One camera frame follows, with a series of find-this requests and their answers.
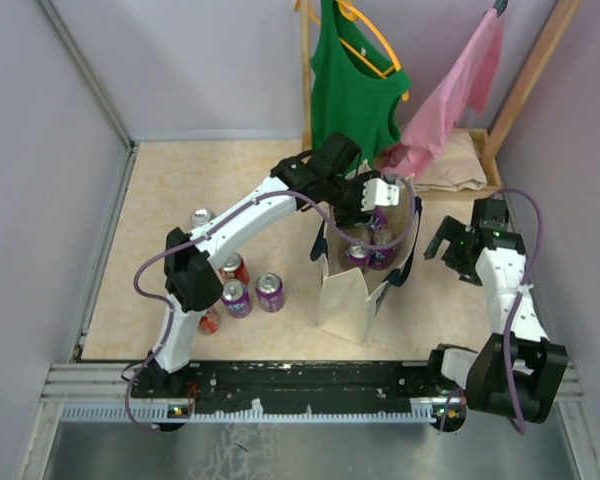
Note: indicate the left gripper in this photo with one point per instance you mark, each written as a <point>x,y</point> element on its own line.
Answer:
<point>346,218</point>

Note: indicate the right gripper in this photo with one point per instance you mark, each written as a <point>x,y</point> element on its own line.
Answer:
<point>452,230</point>

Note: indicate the purple fanta can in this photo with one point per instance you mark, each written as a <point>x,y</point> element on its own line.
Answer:
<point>382,257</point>
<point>356,256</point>
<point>379,220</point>
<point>235,297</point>
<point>269,290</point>

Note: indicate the beige canvas tote bag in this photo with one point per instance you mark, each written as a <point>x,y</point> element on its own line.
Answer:
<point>350,298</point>

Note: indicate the purple Fanta can top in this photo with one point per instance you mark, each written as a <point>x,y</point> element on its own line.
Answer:
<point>382,257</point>

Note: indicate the red Coke can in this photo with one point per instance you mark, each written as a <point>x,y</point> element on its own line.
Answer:
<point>234,267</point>
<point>201,216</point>
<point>210,322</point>

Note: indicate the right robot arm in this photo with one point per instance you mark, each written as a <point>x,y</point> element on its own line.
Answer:
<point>518,371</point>

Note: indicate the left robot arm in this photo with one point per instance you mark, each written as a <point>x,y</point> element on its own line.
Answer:
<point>191,261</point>

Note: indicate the beige folded cloth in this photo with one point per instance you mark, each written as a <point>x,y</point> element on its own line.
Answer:
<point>457,168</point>

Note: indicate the green tank top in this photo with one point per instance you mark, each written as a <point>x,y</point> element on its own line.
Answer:
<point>356,88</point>

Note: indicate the wooden clothes rack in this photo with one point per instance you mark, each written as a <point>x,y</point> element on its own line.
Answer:
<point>486,142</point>

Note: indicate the pink shirt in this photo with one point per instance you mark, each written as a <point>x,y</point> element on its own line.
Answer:
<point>467,85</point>

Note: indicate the yellow clothes hanger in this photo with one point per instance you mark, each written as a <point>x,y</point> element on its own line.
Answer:
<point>375,45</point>

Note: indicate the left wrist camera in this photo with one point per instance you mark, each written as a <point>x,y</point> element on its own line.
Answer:
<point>378,193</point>

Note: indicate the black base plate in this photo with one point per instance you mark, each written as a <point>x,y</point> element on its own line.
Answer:
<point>295,387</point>

